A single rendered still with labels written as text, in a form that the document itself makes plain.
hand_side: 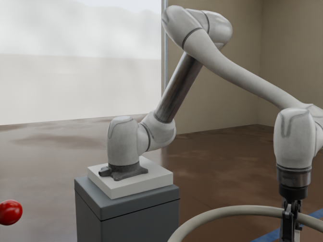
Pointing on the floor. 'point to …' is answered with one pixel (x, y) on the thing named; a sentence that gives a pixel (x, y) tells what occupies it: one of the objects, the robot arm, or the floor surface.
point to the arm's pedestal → (125, 214)
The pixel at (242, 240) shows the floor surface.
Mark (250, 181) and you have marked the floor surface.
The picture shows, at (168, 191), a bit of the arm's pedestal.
